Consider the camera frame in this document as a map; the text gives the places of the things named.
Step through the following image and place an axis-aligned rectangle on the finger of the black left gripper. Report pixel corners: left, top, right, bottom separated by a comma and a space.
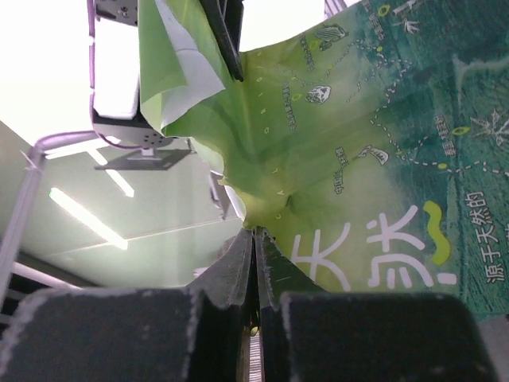
200, 0, 244, 81

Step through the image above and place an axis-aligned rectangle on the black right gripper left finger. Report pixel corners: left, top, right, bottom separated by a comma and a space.
1, 229, 253, 381

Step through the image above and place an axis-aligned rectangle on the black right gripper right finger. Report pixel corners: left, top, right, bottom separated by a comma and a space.
254, 228, 501, 381

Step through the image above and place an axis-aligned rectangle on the green litter bag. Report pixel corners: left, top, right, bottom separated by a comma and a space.
138, 1, 508, 319

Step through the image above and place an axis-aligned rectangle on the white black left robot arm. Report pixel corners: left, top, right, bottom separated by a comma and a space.
87, 1, 243, 150

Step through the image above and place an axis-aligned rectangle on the overhead camera on mount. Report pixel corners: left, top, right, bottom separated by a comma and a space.
95, 134, 194, 171

